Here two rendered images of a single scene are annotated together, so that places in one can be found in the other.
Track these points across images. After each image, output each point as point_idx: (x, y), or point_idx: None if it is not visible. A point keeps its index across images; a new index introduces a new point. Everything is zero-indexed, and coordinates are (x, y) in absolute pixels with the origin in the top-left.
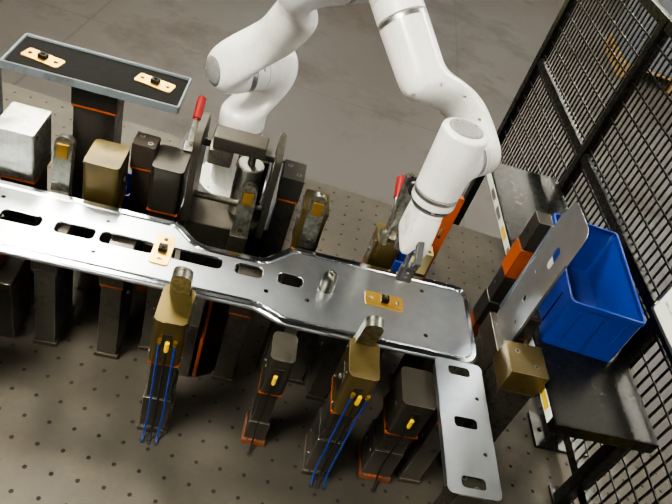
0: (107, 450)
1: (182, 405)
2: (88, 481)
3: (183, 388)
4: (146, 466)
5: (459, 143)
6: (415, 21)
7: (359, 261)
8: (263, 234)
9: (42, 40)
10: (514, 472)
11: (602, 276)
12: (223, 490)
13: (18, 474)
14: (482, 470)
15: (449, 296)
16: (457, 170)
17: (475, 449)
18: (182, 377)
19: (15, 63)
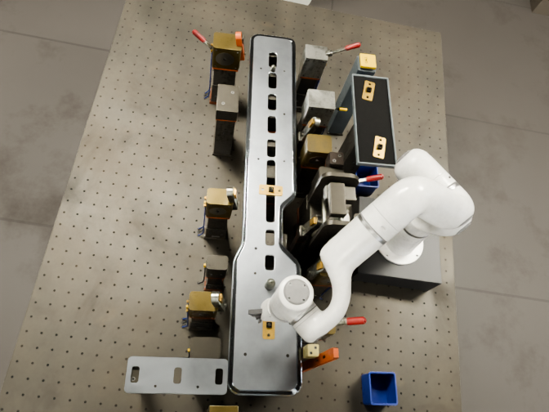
0: (190, 214)
1: (223, 244)
2: (173, 209)
3: (234, 244)
4: (184, 233)
5: (278, 286)
6: (358, 228)
7: (376, 353)
8: (356, 269)
9: (387, 87)
10: None
11: None
12: (175, 271)
13: (174, 181)
14: (144, 382)
15: (288, 378)
16: (274, 297)
17: (158, 379)
18: (241, 242)
19: (353, 80)
